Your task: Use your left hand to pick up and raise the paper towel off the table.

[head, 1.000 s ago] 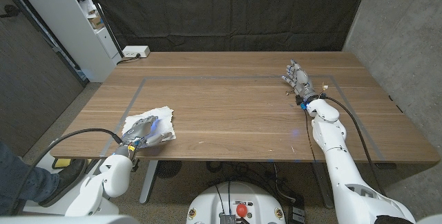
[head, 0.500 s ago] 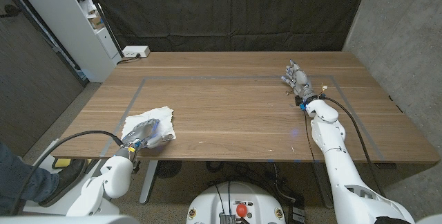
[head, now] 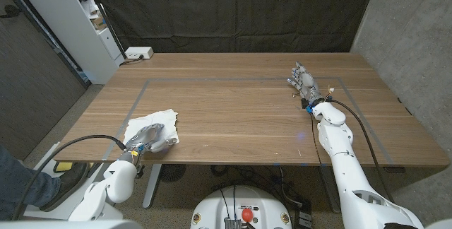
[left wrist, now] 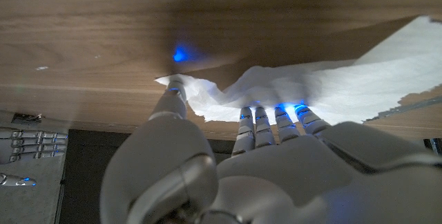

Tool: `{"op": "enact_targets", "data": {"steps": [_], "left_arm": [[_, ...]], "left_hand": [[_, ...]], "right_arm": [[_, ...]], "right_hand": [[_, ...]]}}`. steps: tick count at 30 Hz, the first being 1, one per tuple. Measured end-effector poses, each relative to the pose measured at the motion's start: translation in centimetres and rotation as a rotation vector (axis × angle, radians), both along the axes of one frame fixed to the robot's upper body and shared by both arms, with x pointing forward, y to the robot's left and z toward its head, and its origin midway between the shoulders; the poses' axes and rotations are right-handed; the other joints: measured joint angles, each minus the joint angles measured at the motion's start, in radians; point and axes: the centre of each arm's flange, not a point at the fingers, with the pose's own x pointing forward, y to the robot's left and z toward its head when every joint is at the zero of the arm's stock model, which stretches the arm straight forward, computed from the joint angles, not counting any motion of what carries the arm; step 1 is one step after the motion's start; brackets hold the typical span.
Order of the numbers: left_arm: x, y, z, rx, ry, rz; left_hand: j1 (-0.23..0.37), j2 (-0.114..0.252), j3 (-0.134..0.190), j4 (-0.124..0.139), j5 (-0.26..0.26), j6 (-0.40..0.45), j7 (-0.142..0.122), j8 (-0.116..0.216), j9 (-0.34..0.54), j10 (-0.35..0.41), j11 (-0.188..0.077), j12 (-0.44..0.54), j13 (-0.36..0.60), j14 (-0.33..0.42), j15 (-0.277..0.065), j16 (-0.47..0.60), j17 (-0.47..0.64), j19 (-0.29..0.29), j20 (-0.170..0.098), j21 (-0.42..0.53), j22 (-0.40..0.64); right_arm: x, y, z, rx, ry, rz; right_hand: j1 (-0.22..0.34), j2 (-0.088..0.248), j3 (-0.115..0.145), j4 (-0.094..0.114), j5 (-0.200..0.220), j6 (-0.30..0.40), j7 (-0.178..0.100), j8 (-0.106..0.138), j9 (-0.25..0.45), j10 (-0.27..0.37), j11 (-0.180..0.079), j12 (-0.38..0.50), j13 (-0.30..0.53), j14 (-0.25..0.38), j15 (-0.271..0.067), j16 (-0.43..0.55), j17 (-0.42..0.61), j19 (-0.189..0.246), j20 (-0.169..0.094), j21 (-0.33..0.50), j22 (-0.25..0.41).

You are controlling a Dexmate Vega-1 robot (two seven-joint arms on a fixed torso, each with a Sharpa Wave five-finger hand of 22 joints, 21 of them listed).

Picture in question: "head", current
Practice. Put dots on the silver finned heat sink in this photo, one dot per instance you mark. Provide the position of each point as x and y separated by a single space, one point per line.
233 224

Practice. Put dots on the person's leg in jeans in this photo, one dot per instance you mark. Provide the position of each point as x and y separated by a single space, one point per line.
21 186

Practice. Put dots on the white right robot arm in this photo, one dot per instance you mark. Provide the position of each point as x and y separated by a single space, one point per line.
339 151

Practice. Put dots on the white power outlet box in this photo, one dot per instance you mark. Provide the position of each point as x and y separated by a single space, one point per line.
138 52

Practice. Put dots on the red emergency stop button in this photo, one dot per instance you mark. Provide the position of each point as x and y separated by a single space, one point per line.
247 215

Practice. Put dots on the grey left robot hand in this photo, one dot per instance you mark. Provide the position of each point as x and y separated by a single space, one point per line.
146 135

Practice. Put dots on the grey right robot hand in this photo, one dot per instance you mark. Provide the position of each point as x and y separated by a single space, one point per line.
308 82

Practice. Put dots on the yellow floor item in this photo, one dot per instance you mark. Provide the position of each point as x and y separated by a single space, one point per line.
64 166

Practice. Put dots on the dark person's shoe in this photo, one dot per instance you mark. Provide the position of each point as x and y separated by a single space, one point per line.
65 186

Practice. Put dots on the white shelf cabinet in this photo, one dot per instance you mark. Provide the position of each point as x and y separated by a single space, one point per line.
63 20

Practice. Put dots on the grey metal table leg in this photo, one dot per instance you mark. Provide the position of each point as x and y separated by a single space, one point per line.
328 190
152 186

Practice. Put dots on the black backdrop curtain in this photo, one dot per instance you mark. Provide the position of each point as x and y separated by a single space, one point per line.
229 10

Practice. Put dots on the white robot shoulder cover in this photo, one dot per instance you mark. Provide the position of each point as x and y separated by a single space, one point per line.
70 224

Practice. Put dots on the white paper towel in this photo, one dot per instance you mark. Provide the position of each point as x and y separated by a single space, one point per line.
155 117

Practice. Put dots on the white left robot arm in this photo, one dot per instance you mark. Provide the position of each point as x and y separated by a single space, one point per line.
118 183

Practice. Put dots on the cardboard box on shelf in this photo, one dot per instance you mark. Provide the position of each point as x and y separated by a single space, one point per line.
98 22

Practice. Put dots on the white robot torso base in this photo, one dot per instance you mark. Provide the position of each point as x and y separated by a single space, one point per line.
215 211

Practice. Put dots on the black floor power strip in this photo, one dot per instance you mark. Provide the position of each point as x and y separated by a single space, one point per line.
303 218

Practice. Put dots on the black round vented disc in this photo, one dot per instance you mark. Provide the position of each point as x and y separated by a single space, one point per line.
172 172

